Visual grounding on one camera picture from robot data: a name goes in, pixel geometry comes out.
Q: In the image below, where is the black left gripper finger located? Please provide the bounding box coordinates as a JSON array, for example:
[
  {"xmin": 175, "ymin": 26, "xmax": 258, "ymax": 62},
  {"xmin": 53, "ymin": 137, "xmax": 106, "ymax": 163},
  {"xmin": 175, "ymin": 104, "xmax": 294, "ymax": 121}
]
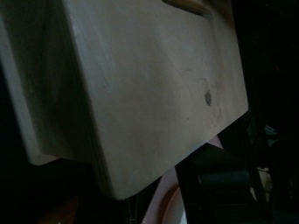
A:
[{"xmin": 175, "ymin": 143, "xmax": 274, "ymax": 224}]

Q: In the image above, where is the light wooden board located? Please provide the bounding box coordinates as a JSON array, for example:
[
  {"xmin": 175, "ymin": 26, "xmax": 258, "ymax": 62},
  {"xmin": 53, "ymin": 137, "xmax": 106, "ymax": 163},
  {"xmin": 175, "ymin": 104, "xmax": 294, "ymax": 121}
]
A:
[{"xmin": 61, "ymin": 0, "xmax": 250, "ymax": 201}]

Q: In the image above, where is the pink white round plate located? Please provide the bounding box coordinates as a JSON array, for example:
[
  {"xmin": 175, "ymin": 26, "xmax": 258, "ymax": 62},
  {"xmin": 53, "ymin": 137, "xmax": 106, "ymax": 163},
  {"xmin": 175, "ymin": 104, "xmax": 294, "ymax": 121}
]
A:
[{"xmin": 141, "ymin": 135, "xmax": 226, "ymax": 224}]

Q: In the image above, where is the light wooden cabinet box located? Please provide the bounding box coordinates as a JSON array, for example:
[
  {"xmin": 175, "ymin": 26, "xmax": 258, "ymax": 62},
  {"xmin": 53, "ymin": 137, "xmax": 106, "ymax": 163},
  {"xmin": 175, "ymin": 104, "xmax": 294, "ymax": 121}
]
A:
[{"xmin": 0, "ymin": 0, "xmax": 97, "ymax": 167}]

